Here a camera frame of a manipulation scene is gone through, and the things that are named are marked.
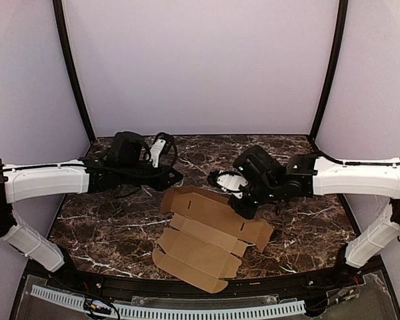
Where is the brown cardboard box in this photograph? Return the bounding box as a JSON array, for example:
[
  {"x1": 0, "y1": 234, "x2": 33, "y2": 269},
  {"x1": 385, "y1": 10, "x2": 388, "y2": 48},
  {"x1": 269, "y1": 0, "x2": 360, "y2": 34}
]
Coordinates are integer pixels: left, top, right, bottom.
[{"x1": 152, "y1": 186, "x2": 273, "y2": 279}]

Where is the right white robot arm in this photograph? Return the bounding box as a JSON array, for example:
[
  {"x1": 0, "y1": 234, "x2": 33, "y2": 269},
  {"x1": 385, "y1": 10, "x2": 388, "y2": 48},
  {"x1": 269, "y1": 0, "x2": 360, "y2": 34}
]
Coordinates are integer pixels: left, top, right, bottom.
[{"x1": 207, "y1": 145, "x2": 400, "y2": 269}]

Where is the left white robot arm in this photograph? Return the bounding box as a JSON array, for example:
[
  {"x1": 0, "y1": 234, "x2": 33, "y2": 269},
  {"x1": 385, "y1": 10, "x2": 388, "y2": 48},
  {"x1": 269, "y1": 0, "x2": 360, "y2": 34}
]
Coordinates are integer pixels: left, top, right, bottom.
[{"x1": 0, "y1": 131, "x2": 183, "y2": 273}]

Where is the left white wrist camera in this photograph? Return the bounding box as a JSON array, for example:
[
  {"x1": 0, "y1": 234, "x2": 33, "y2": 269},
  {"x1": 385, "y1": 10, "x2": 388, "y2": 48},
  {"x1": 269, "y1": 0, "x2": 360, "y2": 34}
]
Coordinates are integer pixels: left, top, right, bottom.
[{"x1": 149, "y1": 139, "x2": 166, "y2": 168}]

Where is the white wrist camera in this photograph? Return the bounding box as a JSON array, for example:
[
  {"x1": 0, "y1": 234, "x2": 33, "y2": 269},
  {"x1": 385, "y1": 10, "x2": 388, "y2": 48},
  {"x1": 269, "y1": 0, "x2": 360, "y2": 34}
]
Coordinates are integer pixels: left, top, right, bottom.
[
  {"x1": 149, "y1": 139, "x2": 166, "y2": 168},
  {"x1": 207, "y1": 171, "x2": 248, "y2": 193}
]

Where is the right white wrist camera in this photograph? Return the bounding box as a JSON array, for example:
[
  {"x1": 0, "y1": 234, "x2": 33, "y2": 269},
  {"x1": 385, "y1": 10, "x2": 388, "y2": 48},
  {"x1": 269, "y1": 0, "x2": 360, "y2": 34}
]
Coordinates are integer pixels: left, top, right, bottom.
[{"x1": 207, "y1": 171, "x2": 248, "y2": 193}]

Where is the white slotted cable duct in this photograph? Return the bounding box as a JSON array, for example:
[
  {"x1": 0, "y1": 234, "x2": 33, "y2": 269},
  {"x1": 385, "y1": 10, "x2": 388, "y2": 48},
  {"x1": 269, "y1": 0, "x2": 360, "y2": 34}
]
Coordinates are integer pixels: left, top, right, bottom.
[{"x1": 30, "y1": 285, "x2": 306, "y2": 319}]

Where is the black front table rail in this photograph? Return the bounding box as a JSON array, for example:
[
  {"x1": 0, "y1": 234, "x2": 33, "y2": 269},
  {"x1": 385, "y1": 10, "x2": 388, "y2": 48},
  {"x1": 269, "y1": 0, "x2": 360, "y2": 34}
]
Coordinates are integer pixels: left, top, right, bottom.
[{"x1": 53, "y1": 267, "x2": 341, "y2": 300}]

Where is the left black frame post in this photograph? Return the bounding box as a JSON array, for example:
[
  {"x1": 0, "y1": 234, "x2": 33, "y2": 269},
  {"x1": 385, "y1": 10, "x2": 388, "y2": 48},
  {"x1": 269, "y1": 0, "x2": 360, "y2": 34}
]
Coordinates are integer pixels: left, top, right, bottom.
[{"x1": 52, "y1": 0, "x2": 96, "y2": 143}]

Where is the black frame post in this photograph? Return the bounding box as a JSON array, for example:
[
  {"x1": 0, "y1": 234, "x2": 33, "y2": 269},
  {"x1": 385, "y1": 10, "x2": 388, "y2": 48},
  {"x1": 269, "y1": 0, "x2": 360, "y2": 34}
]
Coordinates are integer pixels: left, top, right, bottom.
[
  {"x1": 309, "y1": 0, "x2": 349, "y2": 141},
  {"x1": 52, "y1": 0, "x2": 96, "y2": 143}
]

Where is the right black frame post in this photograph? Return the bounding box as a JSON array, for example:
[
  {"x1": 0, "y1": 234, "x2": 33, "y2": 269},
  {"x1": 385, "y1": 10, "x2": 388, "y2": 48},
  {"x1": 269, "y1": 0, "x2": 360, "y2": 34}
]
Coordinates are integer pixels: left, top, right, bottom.
[{"x1": 309, "y1": 0, "x2": 349, "y2": 141}]

